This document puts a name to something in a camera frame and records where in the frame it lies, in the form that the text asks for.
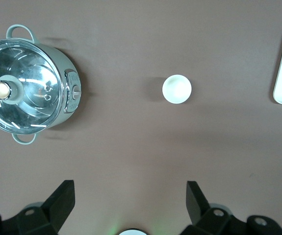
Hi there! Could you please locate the glass pot lid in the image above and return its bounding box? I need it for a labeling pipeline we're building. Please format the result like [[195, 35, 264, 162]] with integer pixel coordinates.
[[0, 39, 69, 135]]

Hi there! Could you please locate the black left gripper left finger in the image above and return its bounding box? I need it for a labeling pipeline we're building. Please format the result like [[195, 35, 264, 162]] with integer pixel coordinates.
[[18, 180, 76, 235]]

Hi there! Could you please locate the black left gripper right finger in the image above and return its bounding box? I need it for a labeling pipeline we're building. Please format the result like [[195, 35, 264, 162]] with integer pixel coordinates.
[[186, 181, 233, 235]]

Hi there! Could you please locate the white IKEA cup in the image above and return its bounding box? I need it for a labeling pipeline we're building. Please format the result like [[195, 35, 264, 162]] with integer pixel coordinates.
[[162, 74, 192, 104]]

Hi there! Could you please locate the sage green electric pot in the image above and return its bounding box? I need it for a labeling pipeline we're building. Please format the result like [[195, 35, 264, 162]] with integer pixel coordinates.
[[0, 23, 83, 145]]

